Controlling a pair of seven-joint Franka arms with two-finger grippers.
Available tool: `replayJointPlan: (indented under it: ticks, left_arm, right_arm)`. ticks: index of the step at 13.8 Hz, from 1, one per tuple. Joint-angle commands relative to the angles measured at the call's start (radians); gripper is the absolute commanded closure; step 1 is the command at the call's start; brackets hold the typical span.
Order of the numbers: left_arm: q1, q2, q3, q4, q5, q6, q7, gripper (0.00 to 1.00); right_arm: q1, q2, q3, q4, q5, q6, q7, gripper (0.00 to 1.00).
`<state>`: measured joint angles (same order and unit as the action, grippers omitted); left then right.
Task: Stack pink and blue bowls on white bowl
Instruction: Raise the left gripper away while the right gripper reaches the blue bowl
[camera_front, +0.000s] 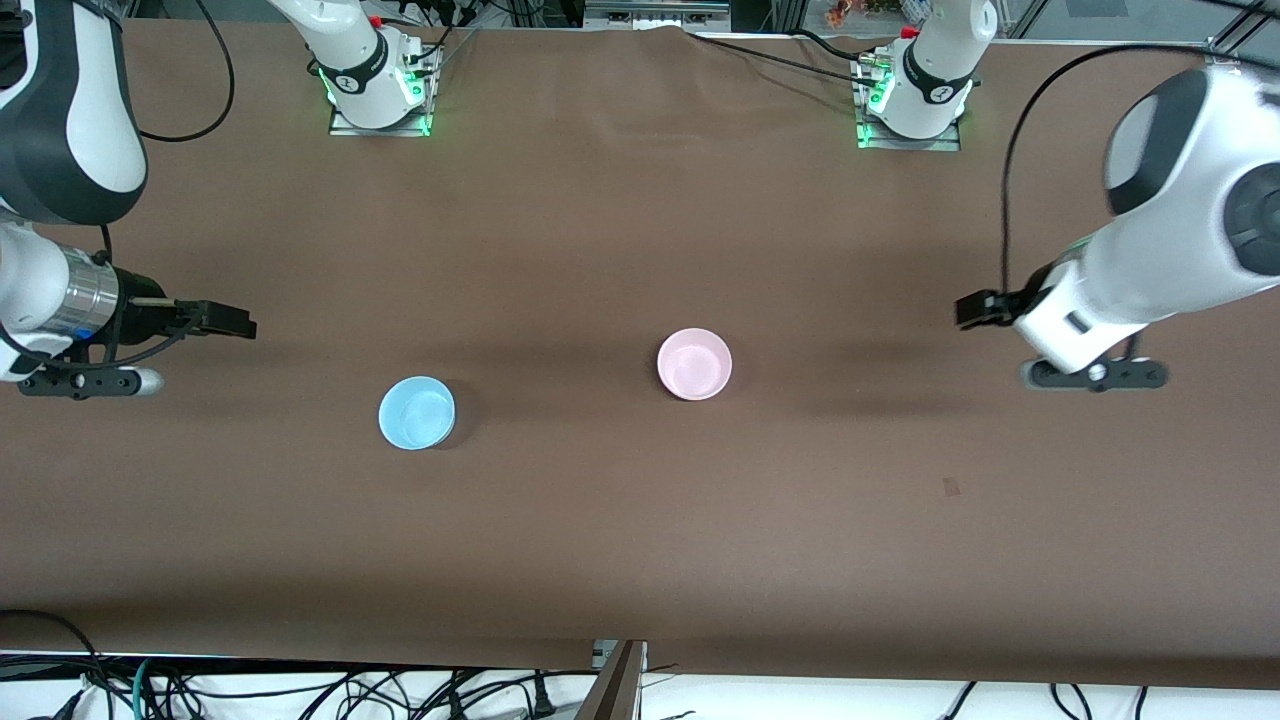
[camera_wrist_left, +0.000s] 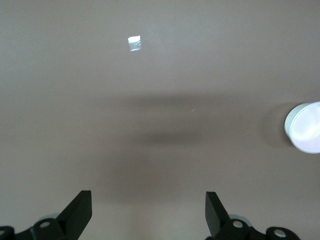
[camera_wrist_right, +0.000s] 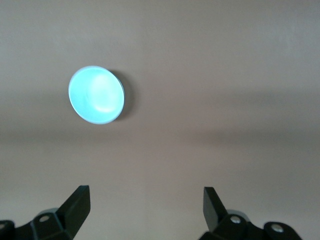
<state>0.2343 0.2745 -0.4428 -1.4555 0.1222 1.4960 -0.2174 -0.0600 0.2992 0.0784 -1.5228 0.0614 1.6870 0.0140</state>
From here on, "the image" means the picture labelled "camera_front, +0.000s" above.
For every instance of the brown table cover sheet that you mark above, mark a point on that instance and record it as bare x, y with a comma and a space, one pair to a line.
640, 520

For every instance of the aluminium frame corner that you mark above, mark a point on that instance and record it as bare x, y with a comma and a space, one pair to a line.
1222, 52

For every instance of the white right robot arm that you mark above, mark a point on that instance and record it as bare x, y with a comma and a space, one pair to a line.
100, 130

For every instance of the blue bowl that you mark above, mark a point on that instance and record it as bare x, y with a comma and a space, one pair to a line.
416, 412

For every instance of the grey stand post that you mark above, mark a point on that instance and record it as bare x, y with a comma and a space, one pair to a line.
612, 690

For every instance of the aluminium frame rail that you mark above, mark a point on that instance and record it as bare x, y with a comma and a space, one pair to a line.
655, 14

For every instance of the orange background object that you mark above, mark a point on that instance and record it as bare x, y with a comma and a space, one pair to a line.
846, 12

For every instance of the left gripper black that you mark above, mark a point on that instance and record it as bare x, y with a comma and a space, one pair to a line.
1003, 303

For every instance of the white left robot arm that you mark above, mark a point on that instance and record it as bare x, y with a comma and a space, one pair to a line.
1180, 230

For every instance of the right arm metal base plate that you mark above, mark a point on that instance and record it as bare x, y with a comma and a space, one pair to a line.
345, 128

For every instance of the black power plug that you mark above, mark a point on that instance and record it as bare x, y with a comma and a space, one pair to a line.
542, 698

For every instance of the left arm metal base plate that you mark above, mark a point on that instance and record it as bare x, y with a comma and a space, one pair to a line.
875, 143

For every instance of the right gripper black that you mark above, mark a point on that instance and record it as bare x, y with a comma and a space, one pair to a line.
142, 312

